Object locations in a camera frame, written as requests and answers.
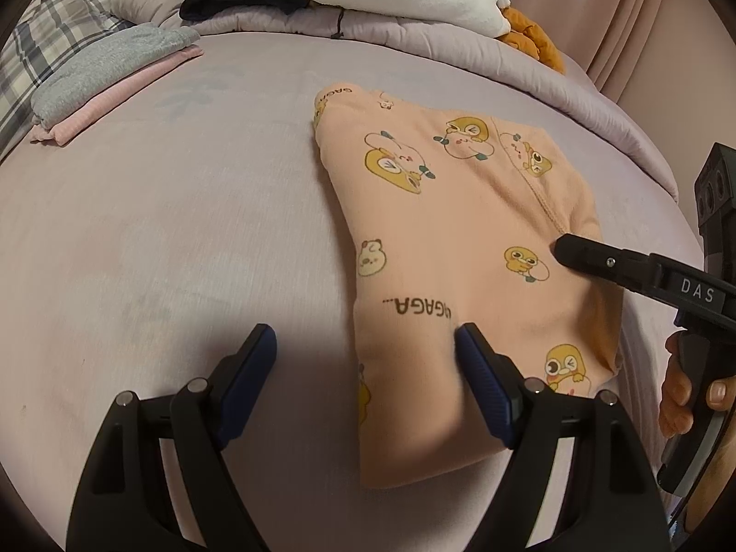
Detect mauve rolled duvet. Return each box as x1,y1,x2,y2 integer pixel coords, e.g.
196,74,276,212
110,0,679,198

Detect folded pink garment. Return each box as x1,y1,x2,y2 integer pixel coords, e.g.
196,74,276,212
29,45,203,147

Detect orange plush goose feet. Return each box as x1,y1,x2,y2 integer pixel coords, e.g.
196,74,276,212
499,6,565,75

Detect mauve bed sheet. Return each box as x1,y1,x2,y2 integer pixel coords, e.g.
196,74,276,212
1,33,701,551

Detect pink curtain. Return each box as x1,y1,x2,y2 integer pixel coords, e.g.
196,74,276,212
505,0,736,145

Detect plaid grey blanket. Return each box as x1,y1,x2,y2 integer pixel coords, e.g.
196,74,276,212
1,0,130,156

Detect folded grey garment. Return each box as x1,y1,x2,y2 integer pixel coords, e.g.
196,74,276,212
31,24,200,128

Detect peach cartoon print baby garment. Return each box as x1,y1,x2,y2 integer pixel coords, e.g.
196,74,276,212
313,84,622,489

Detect person's right hand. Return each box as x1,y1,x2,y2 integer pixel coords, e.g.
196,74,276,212
659,332,735,439

